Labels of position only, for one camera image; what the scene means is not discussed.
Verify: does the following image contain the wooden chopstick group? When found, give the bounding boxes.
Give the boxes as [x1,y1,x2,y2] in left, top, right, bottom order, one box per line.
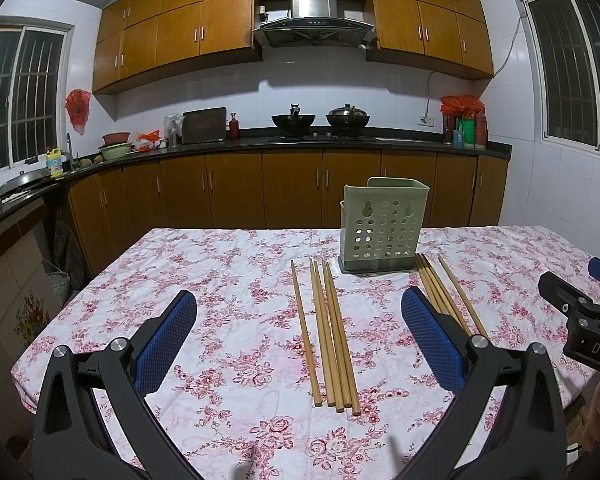
[415,255,444,313]
[416,255,460,322]
[420,255,470,335]

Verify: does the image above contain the person right hand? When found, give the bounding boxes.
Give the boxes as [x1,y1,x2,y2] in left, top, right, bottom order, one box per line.
[580,381,600,452]

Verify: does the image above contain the green bottle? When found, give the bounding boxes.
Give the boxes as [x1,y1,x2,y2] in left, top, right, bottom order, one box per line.
[460,117,476,148]

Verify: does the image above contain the black countertop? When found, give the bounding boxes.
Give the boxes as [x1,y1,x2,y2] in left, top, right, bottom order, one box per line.
[0,136,513,234]

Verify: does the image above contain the green perforated utensil holder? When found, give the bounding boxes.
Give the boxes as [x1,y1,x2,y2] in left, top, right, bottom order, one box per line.
[338,177,429,273]

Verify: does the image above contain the red bag over bottles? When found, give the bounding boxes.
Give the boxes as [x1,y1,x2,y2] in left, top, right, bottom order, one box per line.
[440,94,486,118]

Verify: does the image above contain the right barred window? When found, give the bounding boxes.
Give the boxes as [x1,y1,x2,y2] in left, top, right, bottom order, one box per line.
[524,0,600,153]

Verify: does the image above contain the barred window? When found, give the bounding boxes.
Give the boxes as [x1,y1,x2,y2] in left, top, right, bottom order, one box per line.
[0,26,65,170]
[524,0,600,153]

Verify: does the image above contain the floral pink tablecloth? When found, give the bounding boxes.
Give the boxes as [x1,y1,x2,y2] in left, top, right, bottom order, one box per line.
[10,226,600,479]

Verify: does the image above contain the steel pan lid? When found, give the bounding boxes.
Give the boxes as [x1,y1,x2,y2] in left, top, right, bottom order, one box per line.
[0,168,52,197]

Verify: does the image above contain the yellow detergent bottle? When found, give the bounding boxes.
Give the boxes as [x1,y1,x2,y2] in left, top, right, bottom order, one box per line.
[46,148,64,179]

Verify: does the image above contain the black wok with lid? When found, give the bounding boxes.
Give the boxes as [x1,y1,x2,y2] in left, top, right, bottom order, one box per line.
[326,103,370,138]

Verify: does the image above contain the green basin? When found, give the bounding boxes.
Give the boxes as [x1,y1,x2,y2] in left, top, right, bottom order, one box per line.
[100,142,133,160]

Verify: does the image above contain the red-brown basin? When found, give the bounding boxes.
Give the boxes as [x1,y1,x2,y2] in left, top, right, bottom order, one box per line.
[102,132,130,145]

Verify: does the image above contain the orange plastic bag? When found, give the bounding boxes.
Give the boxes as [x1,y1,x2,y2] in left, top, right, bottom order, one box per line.
[134,130,163,153]

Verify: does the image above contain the wooden lower cabinets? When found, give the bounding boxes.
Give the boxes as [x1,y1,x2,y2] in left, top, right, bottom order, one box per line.
[68,150,509,275]

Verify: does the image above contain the wooden cabinets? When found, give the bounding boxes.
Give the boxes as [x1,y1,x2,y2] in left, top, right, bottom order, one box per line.
[68,150,509,275]
[93,0,494,94]

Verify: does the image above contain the black wok left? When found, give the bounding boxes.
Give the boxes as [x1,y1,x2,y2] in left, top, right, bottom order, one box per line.
[272,104,315,139]

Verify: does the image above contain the dark cutting board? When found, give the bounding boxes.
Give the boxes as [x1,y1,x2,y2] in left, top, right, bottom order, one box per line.
[182,107,227,144]

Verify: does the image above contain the red bottle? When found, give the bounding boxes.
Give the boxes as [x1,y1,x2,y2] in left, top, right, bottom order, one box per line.
[228,112,239,140]

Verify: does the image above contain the steel range hood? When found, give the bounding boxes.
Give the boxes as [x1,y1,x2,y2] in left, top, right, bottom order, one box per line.
[253,0,376,49]

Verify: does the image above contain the left barred window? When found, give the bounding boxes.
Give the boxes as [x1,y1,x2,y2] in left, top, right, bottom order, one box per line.
[0,26,65,170]

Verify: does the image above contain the wooden upper cabinets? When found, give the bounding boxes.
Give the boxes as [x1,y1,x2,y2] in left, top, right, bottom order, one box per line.
[93,0,494,94]

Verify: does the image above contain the red plastic bag on wall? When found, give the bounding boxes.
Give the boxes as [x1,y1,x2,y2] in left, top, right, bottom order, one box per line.
[65,89,92,136]

